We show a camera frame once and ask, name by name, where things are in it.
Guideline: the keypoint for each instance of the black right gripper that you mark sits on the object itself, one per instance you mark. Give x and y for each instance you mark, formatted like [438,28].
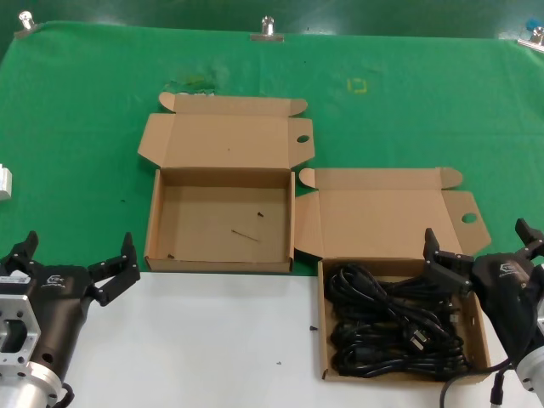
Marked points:
[510,293]

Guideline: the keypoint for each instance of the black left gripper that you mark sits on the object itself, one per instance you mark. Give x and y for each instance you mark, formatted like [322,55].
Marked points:
[59,306]

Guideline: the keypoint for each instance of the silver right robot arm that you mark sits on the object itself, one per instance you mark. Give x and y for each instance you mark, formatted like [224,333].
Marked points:
[533,374]

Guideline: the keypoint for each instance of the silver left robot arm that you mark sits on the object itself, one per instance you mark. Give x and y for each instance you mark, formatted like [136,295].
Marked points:
[25,389]

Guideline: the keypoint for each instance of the empty open cardboard box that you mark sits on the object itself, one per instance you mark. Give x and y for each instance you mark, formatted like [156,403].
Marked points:
[221,217]

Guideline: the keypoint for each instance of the white charger adapter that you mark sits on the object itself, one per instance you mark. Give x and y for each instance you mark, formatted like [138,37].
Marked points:
[5,183]

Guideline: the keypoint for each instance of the green table cloth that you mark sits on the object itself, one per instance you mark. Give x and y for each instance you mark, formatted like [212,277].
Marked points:
[85,106]

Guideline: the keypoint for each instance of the thin brown stick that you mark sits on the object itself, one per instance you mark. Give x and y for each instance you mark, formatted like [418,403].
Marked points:
[245,236]

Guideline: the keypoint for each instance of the clear plastic wrapper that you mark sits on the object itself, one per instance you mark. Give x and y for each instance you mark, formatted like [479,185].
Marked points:
[195,83]

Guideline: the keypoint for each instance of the silver metal table clamp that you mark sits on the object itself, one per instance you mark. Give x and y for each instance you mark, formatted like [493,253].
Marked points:
[534,39]
[25,23]
[267,30]

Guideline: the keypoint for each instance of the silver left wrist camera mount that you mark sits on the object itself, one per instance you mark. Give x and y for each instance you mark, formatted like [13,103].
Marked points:
[17,327]

